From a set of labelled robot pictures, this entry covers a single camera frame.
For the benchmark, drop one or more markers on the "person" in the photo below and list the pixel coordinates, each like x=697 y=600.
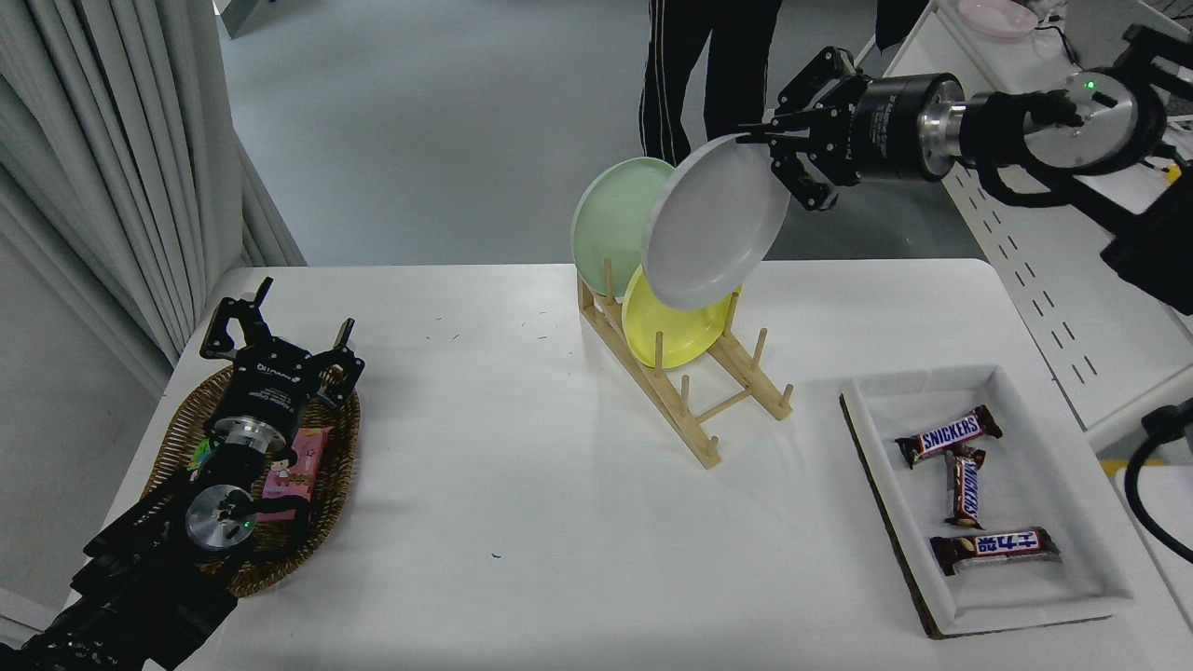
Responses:
x=671 y=75

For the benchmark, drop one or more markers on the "yellow plate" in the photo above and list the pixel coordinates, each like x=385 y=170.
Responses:
x=676 y=331

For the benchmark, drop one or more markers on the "brown wicker basket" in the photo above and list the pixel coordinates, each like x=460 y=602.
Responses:
x=335 y=466

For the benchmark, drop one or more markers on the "Snickers bar with Chinese print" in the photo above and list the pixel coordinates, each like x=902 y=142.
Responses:
x=997 y=545

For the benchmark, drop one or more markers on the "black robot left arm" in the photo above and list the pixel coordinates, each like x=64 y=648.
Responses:
x=140 y=578

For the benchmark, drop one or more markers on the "green plate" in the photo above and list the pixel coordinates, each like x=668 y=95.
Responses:
x=610 y=224

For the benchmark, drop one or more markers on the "pink plate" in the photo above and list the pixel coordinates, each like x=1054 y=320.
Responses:
x=997 y=17

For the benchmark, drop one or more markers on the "pink snack bar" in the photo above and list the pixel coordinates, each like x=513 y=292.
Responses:
x=298 y=466

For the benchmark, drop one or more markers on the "green snack packet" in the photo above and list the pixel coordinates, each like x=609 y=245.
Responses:
x=200 y=457

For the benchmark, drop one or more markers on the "grey curtain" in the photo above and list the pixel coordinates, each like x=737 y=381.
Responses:
x=93 y=140

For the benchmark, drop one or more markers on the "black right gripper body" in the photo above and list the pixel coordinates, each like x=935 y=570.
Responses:
x=890 y=130

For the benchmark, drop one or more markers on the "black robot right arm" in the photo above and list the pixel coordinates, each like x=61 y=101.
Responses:
x=1016 y=126

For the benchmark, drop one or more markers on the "grey plate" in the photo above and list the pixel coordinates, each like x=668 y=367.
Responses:
x=708 y=224

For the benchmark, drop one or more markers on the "white rectangular tray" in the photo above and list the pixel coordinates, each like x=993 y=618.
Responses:
x=1025 y=485

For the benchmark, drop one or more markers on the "long Snickers bar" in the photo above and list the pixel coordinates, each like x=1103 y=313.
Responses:
x=951 y=435

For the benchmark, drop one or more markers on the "small yellow object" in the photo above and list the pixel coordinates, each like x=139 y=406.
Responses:
x=1172 y=172

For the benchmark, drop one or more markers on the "white desk with perforated panel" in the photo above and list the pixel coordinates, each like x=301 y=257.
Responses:
x=1025 y=261

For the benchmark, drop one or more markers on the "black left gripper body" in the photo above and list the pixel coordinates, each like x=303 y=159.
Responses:
x=270 y=387

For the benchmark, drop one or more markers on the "short Snickers bar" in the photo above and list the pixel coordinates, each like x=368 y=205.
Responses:
x=965 y=489

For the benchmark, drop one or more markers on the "wooden plate rack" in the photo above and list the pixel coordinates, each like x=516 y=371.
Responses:
x=652 y=387

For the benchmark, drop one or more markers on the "white side table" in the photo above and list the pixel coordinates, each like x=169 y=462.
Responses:
x=1165 y=596

